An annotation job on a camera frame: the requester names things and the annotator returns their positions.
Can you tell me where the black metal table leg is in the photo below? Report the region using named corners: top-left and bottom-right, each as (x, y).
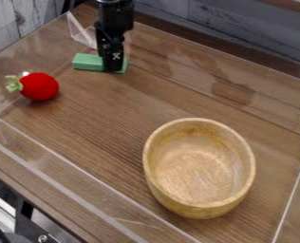
top-left (14, 199), bottom-right (60, 243)

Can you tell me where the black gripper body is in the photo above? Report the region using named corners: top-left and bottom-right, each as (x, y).
top-left (92, 0), bottom-right (137, 44)

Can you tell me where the red plush tomato toy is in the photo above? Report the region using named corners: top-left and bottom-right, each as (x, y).
top-left (6, 72), bottom-right (60, 102)

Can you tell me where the green rectangular block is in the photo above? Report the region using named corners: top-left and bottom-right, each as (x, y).
top-left (71, 53), bottom-right (129, 74)

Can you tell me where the clear acrylic corner bracket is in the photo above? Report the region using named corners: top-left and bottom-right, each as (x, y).
top-left (66, 11), bottom-right (96, 49)

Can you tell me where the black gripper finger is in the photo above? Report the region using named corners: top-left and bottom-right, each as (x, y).
top-left (107, 43), bottom-right (123, 71)
top-left (95, 28), bottom-right (111, 64)

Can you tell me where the light wooden bowl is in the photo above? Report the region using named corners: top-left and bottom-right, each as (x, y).
top-left (142, 118), bottom-right (257, 219)

